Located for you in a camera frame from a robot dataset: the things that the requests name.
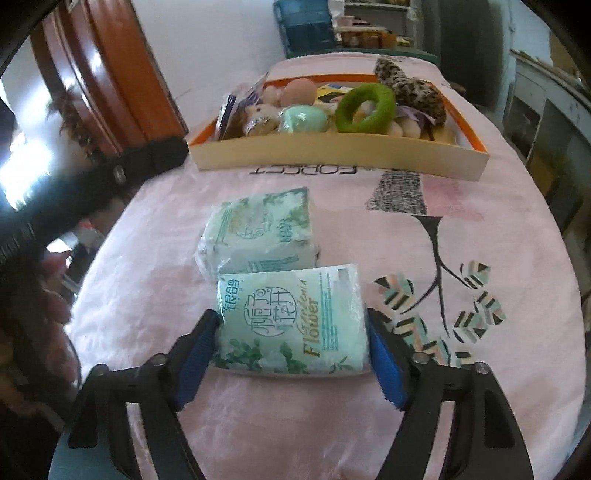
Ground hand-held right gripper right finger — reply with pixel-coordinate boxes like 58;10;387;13
366;308;539;480

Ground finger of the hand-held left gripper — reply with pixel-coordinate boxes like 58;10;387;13
60;135;188;216

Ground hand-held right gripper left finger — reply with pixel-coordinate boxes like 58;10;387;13
48;309;222;480

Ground cartoon-print plastic packet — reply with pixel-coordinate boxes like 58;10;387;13
216;73;269;141

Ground green floral tissue packet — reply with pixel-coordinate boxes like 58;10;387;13
195;187;321;283
215;264;370;376

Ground mint green soft ball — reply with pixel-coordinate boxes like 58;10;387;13
278;105;329;136

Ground peach soft toy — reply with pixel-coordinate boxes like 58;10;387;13
281;78;318;108

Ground orange-rimmed cardboard box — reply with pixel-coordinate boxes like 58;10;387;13
187;73;490;183

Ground pale yellow packet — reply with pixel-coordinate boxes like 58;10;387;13
315;83;352;103

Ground green fuzzy ring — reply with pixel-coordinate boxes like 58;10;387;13
335;84;398;134

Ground cream plush toy striped ears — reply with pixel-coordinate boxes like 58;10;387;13
388;117;423;138

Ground leopard print scrunchie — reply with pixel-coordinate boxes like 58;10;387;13
373;56;448;126

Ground person's left hand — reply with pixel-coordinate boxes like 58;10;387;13
41;251;77;326

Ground blue water jug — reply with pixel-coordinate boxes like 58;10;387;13
273;0;338;58

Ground row of amber jars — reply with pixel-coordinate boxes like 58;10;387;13
335;25;411;49

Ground grey kitchen counter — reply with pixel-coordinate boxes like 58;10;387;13
505;46;591;222

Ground dark grey refrigerator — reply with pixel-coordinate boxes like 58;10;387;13
406;0;509;107

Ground brown wooden door frame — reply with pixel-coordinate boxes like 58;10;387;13
30;0;190;160

